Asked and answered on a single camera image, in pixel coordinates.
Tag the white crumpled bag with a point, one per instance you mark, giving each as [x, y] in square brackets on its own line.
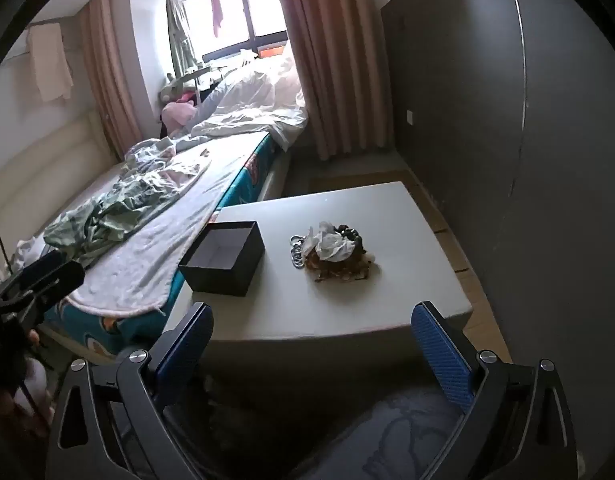
[332, 247]

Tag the white fleece blanket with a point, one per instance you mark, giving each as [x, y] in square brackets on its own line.
[147, 260]

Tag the orange object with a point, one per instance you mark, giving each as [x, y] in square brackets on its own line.
[273, 52]

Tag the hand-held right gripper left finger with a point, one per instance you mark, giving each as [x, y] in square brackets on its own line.
[187, 345]

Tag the hanging green garment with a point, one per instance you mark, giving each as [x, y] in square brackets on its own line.
[180, 35]

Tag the green crumpled quilt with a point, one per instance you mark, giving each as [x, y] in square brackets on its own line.
[117, 210]

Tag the black cardboard box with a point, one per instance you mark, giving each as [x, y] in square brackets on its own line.
[237, 270]

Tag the beige hanging towel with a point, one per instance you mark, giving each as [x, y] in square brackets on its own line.
[50, 65]

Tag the pink plush toy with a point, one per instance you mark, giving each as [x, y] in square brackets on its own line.
[177, 115]

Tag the dark framed window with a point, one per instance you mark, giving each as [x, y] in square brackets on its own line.
[262, 10]

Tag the white duvet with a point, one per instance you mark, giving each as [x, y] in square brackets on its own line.
[247, 95]

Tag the narrow peach curtain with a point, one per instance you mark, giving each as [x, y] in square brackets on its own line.
[112, 85]

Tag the hanging pink garment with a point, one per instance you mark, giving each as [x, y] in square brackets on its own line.
[216, 10]

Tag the green plush toy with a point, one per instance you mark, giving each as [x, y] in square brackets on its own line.
[170, 89]

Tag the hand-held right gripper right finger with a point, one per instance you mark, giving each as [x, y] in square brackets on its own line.
[440, 355]

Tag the wide peach curtain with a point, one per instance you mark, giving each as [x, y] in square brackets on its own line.
[332, 60]

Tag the cream padded headboard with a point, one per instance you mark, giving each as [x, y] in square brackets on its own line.
[37, 160]

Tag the white wall socket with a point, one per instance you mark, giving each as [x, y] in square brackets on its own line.
[410, 116]

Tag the grey patterned cloth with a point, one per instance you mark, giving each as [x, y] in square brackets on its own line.
[387, 435]

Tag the bed with teal printed sheet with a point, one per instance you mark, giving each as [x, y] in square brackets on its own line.
[247, 185]

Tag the white low table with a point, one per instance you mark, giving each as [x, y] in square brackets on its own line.
[297, 320]

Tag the person's left hand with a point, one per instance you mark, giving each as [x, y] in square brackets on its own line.
[32, 337]

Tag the pile of mixed jewelry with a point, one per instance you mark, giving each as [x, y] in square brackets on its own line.
[337, 267]

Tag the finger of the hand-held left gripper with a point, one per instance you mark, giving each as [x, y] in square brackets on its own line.
[57, 275]

